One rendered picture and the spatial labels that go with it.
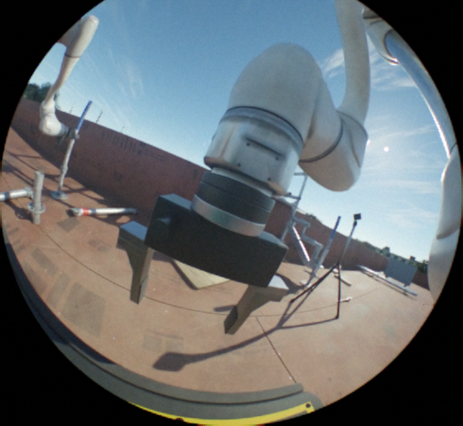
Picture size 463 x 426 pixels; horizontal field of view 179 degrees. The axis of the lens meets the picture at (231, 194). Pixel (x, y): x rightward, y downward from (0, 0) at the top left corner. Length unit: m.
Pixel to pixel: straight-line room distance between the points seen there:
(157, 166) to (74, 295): 1.49
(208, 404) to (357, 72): 0.51
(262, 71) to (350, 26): 0.27
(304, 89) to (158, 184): 1.69
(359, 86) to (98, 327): 0.87
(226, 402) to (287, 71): 0.35
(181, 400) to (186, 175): 1.69
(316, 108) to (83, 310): 0.73
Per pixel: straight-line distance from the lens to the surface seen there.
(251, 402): 0.25
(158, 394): 0.22
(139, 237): 0.16
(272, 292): 0.18
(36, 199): 0.97
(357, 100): 0.32
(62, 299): 0.67
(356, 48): 0.35
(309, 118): 0.15
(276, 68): 0.15
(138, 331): 0.61
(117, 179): 1.95
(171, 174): 1.71
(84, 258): 0.83
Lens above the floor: 0.53
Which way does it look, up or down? level
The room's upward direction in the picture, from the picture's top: 23 degrees clockwise
